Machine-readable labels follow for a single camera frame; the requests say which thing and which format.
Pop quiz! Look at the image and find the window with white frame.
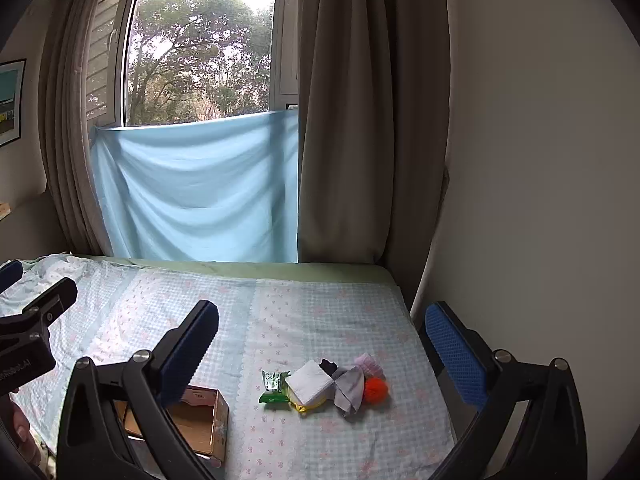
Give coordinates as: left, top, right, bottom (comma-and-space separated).
82, 0, 301, 128

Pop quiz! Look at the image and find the person's left hand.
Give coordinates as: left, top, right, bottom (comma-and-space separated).
0, 392, 43, 468

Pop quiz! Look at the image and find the green mattress sheet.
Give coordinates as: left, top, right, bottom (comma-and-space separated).
85, 255, 401, 287

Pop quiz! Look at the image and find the grey cloth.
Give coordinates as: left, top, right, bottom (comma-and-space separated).
332, 365, 366, 417

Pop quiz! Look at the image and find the light blue hanging cloth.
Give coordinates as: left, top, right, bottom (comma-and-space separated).
90, 109, 301, 264

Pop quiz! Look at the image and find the beige curtain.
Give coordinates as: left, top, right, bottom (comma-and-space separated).
37, 0, 146, 256
297, 0, 451, 267

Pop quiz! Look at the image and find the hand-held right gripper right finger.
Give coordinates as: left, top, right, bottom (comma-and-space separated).
419, 301, 588, 480

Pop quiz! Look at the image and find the orange pompom ball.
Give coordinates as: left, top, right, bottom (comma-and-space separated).
362, 377, 389, 404

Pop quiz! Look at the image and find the white round toy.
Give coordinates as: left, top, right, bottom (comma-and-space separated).
285, 360, 336, 414

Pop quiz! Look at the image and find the pink towel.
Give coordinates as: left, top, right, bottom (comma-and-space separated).
354, 353, 385, 379

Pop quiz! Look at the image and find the cardboard box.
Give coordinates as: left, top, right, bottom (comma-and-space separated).
115, 385, 230, 468

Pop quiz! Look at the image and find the checked floral bedsheet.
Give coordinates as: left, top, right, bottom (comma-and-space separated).
0, 254, 457, 480

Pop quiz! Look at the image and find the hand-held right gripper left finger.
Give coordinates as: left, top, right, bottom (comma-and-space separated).
55, 300, 221, 480

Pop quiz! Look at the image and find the framed wall picture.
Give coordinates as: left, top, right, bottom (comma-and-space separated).
0, 58, 27, 147

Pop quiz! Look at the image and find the green snack packet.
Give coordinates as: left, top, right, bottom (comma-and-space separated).
259, 369, 292, 405

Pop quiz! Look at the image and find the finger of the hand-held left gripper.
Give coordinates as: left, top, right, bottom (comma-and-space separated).
0, 277, 78, 346
0, 259, 24, 292

